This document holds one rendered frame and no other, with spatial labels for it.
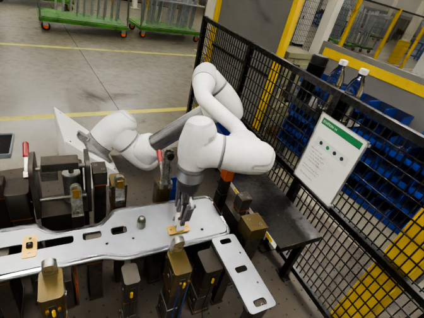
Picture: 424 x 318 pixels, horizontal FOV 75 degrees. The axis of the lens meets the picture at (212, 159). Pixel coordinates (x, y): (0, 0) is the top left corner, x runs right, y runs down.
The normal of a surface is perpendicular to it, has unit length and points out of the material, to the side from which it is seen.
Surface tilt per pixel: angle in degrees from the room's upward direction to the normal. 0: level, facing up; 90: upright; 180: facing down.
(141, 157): 96
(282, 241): 0
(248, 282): 0
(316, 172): 90
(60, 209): 0
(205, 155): 87
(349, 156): 90
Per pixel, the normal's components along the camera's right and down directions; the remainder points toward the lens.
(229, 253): 0.21, -0.81
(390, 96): -0.83, 0.14
